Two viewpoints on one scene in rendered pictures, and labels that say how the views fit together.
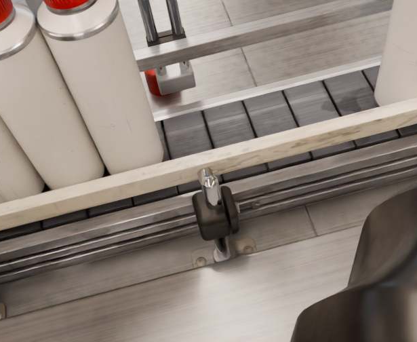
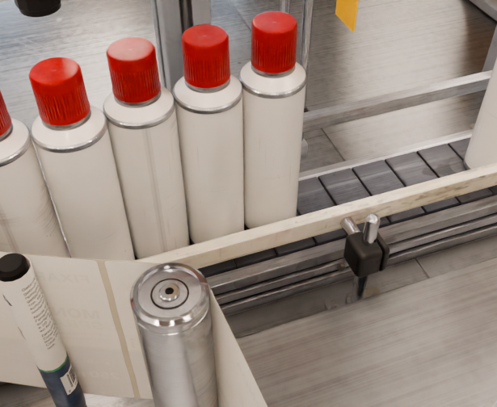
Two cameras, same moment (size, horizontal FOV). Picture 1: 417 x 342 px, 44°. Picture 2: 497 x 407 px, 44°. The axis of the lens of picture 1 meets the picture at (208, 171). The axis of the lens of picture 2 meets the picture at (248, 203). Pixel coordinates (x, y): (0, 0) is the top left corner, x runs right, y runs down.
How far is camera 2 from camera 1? 22 cm
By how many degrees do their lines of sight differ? 14
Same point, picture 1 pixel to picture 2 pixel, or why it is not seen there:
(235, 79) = (324, 157)
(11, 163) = (181, 212)
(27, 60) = (236, 114)
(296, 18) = (410, 94)
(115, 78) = (294, 132)
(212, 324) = (379, 345)
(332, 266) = (467, 294)
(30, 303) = not seen: hidden behind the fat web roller
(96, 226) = (247, 274)
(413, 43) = not seen: outside the picture
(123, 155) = (275, 207)
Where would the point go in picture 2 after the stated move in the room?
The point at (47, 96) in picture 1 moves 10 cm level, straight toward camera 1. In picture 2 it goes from (237, 147) to (322, 222)
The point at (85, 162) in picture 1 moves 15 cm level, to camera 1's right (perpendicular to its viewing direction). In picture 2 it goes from (240, 214) to (397, 181)
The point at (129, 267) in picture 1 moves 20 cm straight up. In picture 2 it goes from (268, 318) to (274, 151)
